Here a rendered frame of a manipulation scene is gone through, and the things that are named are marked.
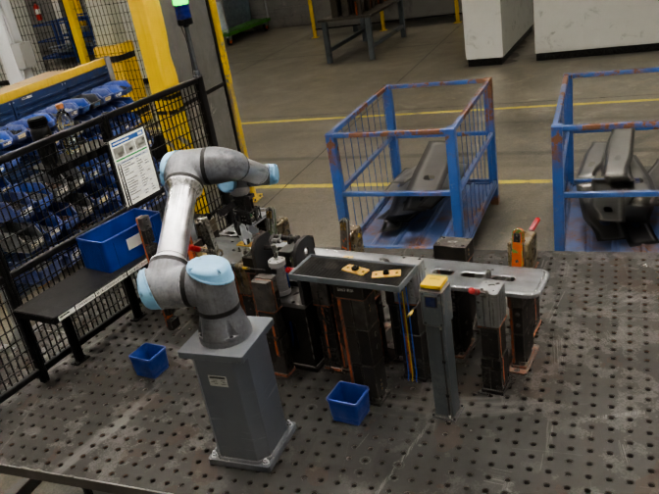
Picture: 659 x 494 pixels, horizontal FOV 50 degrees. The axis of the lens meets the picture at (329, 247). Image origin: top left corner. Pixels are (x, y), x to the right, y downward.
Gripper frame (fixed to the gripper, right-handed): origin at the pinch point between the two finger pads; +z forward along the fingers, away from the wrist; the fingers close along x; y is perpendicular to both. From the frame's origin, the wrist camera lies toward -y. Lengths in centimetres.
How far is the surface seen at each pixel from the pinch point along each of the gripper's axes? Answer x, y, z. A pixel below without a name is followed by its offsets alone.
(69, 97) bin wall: 113, -214, -29
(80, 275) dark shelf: -42, -49, 0
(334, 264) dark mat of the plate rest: -35, 62, -14
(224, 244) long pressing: -1.0, -10.8, 2.5
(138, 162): 7, -55, -28
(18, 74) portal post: 219, -400, -22
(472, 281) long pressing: -10, 96, 1
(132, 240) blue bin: -24.1, -35.6, -7.7
